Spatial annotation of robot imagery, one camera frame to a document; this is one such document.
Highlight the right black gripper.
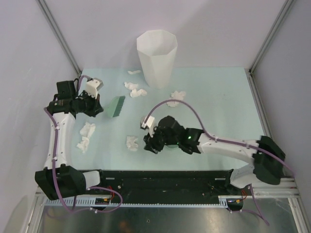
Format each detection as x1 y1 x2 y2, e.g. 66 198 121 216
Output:
143 125 178 155

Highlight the green hand brush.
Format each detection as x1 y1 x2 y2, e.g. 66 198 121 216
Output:
104 96 125 118

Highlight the green plastic dustpan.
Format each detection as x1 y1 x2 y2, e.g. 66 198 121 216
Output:
167 145 179 150

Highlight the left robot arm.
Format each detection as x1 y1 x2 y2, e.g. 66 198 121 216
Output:
35 78 107 200

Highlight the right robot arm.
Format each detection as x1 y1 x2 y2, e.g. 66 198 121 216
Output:
140 116 285 195

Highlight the crumpled paper scrap far left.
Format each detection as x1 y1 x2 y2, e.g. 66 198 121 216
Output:
80 122 96 138

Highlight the large crumpled paper scrap right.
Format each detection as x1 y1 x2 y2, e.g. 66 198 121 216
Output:
166 91 187 107

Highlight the crumpled paper scrap front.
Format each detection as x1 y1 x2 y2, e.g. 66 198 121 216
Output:
126 136 138 151

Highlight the crumpled paper scrap lower left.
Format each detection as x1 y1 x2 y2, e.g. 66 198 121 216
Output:
76 136 89 153

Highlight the crumpled paper scrap upper left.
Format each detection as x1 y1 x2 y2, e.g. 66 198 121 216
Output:
124 82 139 90

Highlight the crumpled paper scrap middle left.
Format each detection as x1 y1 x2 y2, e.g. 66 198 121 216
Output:
130 89 147 98

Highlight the small paper scrap near bin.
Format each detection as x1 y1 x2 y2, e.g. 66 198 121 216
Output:
127 70 141 75

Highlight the white faceted waste bin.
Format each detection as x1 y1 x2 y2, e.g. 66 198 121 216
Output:
137 30 178 89

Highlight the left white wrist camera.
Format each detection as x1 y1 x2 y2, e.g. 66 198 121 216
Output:
85 78 104 99

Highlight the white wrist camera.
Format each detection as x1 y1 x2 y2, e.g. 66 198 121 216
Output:
140 116 155 137
85 78 104 99

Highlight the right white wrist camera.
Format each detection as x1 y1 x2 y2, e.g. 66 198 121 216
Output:
140 116 155 137

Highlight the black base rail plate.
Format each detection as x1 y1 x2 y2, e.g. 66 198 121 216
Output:
84 170 250 204

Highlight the left aluminium frame post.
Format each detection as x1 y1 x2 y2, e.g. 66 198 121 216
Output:
36 0 82 77

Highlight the aluminium frame post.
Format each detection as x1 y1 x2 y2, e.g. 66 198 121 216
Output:
248 0 294 73
36 0 82 77

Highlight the grey slotted cable duct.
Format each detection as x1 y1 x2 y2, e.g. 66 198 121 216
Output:
43 195 246 208

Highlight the right aluminium frame post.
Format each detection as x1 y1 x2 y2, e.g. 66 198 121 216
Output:
248 0 294 73

